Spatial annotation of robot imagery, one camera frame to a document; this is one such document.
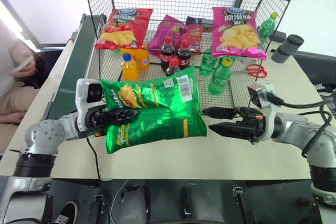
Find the green soda bottle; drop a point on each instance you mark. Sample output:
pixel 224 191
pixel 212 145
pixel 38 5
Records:
pixel 207 62
pixel 266 28
pixel 219 78

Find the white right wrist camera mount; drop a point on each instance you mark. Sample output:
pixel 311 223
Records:
pixel 262 90

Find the black device with spring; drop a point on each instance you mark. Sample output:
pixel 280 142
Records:
pixel 325 87

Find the dark purple snack packet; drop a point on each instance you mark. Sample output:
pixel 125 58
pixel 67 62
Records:
pixel 195 20

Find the green conveyor belt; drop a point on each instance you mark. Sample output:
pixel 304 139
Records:
pixel 76 72

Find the green chip bag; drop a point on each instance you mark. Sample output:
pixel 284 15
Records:
pixel 162 119

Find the person in white shirt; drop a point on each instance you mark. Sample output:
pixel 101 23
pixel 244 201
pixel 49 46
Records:
pixel 10 95

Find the dark grey cylinder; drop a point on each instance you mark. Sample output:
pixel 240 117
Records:
pixel 286 48

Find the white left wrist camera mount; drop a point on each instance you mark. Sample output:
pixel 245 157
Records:
pixel 84 90

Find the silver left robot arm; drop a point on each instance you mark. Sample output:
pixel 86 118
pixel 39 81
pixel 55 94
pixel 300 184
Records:
pixel 42 132

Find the small red snack bag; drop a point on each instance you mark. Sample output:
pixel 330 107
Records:
pixel 194 36

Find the white phone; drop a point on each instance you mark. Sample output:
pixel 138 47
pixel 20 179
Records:
pixel 21 66

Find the orange juice bottle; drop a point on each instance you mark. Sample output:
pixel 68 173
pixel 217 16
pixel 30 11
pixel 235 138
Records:
pixel 130 70
pixel 143 58

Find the person's bare hand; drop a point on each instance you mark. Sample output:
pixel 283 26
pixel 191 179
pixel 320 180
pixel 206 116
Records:
pixel 27 68

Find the red chip bag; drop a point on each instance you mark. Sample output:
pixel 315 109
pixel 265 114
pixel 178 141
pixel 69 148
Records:
pixel 123 27

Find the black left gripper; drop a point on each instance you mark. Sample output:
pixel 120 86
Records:
pixel 92 119

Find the black sneaker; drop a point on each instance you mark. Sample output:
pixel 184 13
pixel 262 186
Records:
pixel 67 213

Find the dark rounded shape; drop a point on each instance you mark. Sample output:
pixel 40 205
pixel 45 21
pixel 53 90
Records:
pixel 135 205

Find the magenta snack bag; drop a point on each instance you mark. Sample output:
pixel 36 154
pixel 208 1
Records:
pixel 166 31

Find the pink chip bag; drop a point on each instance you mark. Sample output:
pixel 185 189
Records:
pixel 236 32

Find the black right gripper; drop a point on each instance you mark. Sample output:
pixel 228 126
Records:
pixel 253 127

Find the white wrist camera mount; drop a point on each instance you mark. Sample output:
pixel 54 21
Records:
pixel 84 90
pixel 262 90

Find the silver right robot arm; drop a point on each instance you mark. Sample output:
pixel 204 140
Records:
pixel 291 124

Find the red scissors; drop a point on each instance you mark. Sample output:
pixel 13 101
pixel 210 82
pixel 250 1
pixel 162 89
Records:
pixel 258 70

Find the cola bottle red cap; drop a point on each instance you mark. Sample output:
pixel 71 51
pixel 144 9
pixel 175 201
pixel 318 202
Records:
pixel 172 69
pixel 167 51
pixel 184 56

